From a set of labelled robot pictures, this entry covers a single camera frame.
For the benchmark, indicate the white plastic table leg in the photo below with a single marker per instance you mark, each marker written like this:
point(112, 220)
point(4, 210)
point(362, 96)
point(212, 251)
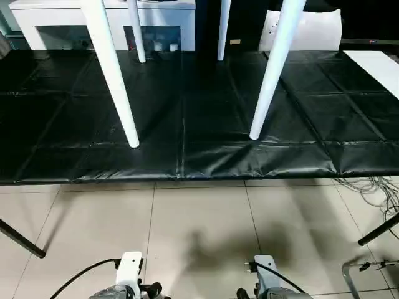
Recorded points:
point(223, 28)
point(112, 68)
point(274, 68)
point(137, 31)

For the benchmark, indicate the black rod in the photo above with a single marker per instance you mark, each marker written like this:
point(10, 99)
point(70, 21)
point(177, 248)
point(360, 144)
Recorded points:
point(22, 238)
point(379, 230)

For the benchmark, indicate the black work mat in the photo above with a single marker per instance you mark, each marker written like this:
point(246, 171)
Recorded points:
point(199, 124)

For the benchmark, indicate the small bottles on shelf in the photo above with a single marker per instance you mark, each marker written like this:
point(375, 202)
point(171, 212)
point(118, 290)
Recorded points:
point(159, 43)

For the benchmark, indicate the small yellow label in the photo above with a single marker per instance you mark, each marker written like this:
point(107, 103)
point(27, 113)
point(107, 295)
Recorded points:
point(235, 42)

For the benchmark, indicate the white flat sheet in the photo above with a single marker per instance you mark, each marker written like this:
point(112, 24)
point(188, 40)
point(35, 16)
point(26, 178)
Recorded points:
point(377, 68)

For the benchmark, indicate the black cabinet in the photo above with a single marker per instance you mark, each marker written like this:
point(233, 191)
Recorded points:
point(246, 22)

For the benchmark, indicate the white cabinet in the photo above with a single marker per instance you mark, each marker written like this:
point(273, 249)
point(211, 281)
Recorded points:
point(56, 18)

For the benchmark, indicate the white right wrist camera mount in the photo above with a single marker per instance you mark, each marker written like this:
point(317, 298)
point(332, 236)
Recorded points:
point(265, 274)

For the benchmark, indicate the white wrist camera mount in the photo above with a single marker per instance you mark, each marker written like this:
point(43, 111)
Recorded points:
point(129, 271)
point(265, 274)

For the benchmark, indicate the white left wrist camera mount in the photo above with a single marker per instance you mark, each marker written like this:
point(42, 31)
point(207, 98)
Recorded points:
point(129, 271)

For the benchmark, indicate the chrome tube frame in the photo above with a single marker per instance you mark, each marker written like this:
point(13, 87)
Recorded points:
point(368, 271)

